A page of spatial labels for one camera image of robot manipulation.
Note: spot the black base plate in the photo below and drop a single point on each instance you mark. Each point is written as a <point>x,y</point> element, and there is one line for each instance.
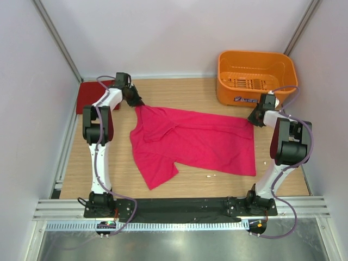
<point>181,210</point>

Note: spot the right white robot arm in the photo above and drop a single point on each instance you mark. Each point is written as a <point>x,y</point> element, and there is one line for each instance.
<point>291,146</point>

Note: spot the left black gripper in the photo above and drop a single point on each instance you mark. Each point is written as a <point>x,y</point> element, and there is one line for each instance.
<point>137,101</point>

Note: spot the pink t shirt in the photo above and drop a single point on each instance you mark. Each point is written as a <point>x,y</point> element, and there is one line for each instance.
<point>164,137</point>

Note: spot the aluminium frame rail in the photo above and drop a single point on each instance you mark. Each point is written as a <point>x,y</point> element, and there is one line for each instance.
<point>57,209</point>

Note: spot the orange plastic basket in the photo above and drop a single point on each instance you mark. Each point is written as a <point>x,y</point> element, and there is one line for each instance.
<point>242,76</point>

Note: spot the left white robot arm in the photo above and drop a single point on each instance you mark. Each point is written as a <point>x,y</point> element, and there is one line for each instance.
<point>98,132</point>

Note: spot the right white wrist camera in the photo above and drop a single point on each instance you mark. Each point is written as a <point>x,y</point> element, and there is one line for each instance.
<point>272,100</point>

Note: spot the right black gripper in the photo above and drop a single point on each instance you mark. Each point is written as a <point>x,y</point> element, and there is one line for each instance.
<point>252,120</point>

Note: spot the white slotted cable duct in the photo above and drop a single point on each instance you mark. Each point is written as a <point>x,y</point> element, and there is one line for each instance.
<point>110,226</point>

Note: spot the folded dark red t shirt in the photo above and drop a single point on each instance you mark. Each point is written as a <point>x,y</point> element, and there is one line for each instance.
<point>90,93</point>

